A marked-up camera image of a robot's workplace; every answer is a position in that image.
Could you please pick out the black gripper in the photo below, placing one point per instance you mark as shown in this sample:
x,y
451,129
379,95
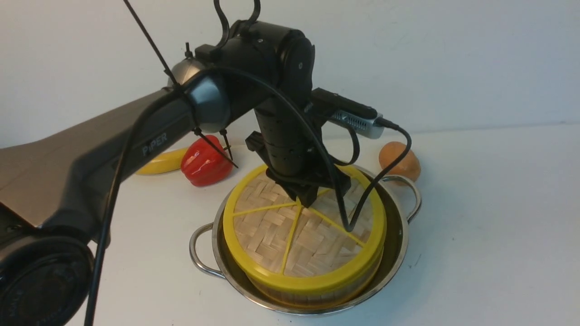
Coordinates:
x,y
293,161

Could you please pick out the yellow rimmed bamboo steamer lid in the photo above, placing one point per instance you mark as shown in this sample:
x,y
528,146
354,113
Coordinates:
x,y
286,246

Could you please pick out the yellow rimmed bamboo steamer basket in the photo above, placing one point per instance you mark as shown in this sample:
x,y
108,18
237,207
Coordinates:
x,y
326,299

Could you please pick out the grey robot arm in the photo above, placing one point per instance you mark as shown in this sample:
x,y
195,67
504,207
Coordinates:
x,y
58,193

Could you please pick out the stainless steel pot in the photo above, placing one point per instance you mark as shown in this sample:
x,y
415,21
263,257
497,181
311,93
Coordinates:
x,y
394,251

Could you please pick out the red bell pepper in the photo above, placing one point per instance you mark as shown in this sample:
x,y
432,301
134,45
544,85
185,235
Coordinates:
x,y
203,166

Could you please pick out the brown potato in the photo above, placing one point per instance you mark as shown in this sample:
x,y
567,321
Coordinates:
x,y
409,166

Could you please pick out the yellow banana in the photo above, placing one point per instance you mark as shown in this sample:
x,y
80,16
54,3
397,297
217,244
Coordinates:
x,y
164,163

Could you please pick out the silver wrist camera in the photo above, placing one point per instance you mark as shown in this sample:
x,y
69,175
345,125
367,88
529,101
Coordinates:
x,y
331,107

